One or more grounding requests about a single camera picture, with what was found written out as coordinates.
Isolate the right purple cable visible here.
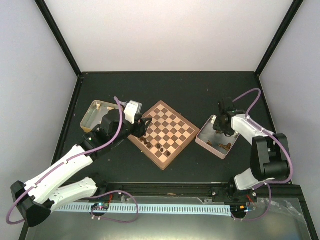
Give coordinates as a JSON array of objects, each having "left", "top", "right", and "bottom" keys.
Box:
[{"left": 232, "top": 88, "right": 294, "bottom": 222}]

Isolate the pink tin box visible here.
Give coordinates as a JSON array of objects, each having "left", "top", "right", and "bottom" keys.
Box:
[{"left": 195, "top": 115, "right": 240, "bottom": 159}]

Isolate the light chess pieces pile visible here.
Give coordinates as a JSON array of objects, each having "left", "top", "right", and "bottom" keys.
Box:
[{"left": 96, "top": 103, "right": 114, "bottom": 111}]

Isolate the wooden chess board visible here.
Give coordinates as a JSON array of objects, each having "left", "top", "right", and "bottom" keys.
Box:
[{"left": 128, "top": 101, "right": 200, "bottom": 170}]

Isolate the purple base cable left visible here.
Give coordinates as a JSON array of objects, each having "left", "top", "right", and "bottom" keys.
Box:
[{"left": 90, "top": 190, "right": 140, "bottom": 223}]

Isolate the light blue cable duct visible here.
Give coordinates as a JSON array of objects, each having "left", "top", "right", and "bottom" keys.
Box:
[{"left": 56, "top": 202, "right": 231, "bottom": 217}]

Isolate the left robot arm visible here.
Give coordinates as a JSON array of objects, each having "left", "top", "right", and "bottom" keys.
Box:
[{"left": 10, "top": 109, "right": 152, "bottom": 227}]

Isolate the black frame rail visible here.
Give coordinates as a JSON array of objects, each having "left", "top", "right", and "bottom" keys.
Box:
[{"left": 94, "top": 182, "right": 305, "bottom": 203}]

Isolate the yellow tin box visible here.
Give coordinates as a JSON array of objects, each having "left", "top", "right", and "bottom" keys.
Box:
[{"left": 80, "top": 100, "right": 119, "bottom": 133}]

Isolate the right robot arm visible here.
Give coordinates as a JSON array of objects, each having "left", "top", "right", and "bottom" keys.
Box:
[{"left": 213, "top": 112, "right": 293, "bottom": 202}]

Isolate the dark chess pieces pile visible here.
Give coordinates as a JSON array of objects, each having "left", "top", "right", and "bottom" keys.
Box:
[{"left": 206, "top": 140, "right": 232, "bottom": 151}]

